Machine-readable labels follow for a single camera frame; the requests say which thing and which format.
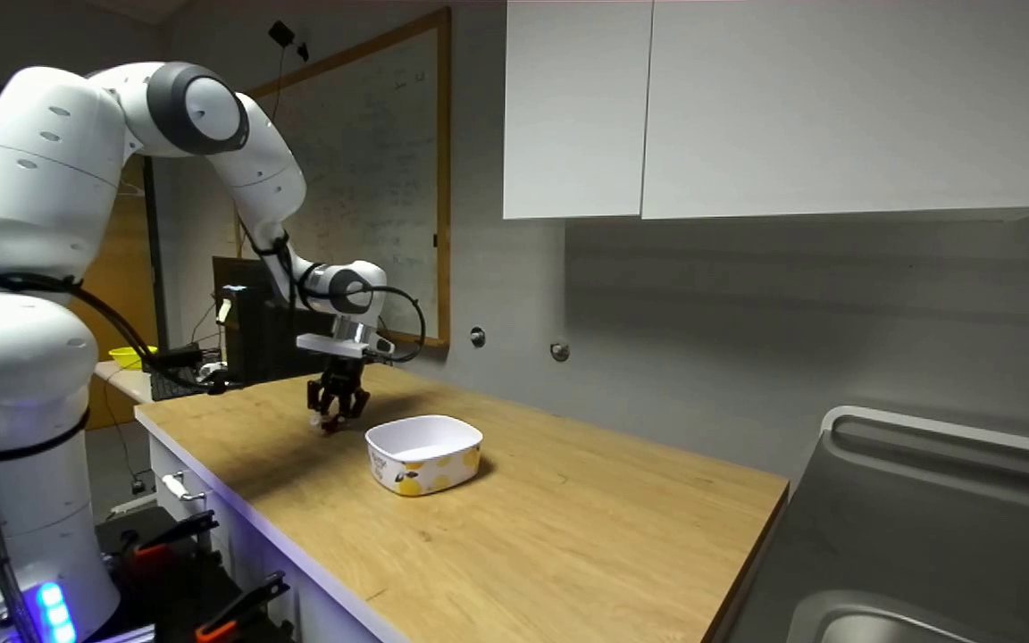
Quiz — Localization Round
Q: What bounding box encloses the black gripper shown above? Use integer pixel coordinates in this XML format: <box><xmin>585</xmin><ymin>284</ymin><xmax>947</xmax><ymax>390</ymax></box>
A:
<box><xmin>308</xmin><ymin>358</ymin><xmax>369</xmax><ymax>432</ymax></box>

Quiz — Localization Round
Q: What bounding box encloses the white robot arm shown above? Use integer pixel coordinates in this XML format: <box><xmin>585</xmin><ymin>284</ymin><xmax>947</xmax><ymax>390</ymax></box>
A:
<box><xmin>0</xmin><ymin>62</ymin><xmax>384</xmax><ymax>643</ymax></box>

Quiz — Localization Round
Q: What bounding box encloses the white plastic bowl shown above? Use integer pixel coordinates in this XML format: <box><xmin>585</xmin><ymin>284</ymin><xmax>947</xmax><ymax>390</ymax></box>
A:
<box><xmin>364</xmin><ymin>414</ymin><xmax>482</xmax><ymax>497</ymax></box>

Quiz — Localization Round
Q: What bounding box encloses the black box on counter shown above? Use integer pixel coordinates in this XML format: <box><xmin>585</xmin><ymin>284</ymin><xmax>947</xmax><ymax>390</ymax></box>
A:
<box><xmin>211</xmin><ymin>258</ymin><xmax>325</xmax><ymax>387</ymax></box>

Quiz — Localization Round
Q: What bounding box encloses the black orange clamp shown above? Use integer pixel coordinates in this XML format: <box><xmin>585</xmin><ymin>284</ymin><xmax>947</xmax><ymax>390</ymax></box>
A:
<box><xmin>194</xmin><ymin>576</ymin><xmax>288</xmax><ymax>643</ymax></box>

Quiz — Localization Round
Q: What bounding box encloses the yellow object on side table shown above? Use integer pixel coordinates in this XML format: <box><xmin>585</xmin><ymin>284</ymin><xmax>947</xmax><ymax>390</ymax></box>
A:
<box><xmin>108</xmin><ymin>347</ymin><xmax>144</xmax><ymax>370</ymax></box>

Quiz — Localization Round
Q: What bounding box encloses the wooden door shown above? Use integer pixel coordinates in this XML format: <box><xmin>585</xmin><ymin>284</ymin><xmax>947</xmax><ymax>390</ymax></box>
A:
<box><xmin>72</xmin><ymin>160</ymin><xmax>155</xmax><ymax>430</ymax></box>

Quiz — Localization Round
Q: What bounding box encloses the wood framed whiteboard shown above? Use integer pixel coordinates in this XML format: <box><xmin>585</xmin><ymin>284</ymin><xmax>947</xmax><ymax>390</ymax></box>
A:
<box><xmin>256</xmin><ymin>9</ymin><xmax>451</xmax><ymax>351</ymax></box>

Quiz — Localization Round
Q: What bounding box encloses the stainless steel sink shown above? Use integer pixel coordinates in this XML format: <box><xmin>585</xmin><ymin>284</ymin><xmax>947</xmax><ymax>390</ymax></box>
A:
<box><xmin>721</xmin><ymin>402</ymin><xmax>1029</xmax><ymax>643</ymax></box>

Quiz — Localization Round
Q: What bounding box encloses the white camera mount on wrist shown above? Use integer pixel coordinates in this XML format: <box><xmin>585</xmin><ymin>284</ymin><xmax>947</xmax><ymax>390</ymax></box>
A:
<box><xmin>292</xmin><ymin>331</ymin><xmax>400</xmax><ymax>362</ymax></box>

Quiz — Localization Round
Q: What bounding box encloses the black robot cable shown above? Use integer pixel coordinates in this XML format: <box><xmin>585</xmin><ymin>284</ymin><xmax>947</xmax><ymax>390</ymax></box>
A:
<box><xmin>0</xmin><ymin>243</ymin><xmax>432</xmax><ymax>396</ymax></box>

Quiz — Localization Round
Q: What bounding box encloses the round wall knob left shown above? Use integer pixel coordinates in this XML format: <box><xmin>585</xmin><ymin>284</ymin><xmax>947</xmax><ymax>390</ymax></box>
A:
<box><xmin>467</xmin><ymin>327</ymin><xmax>484</xmax><ymax>351</ymax></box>

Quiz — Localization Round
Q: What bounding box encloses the round wall knob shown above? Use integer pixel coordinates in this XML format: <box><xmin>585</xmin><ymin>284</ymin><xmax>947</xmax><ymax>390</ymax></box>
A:
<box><xmin>467</xmin><ymin>327</ymin><xmax>484</xmax><ymax>351</ymax></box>
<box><xmin>547</xmin><ymin>341</ymin><xmax>572</xmax><ymax>364</ymax></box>

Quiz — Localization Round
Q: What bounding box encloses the round wall knob right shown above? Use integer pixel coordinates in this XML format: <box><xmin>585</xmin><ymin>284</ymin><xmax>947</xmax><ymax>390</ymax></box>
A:
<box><xmin>547</xmin><ymin>341</ymin><xmax>572</xmax><ymax>364</ymax></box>

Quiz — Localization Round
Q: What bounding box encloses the white wall cabinet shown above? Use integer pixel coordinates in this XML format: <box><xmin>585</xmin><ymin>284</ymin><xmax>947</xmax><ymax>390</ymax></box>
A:
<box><xmin>502</xmin><ymin>0</ymin><xmax>1029</xmax><ymax>220</ymax></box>

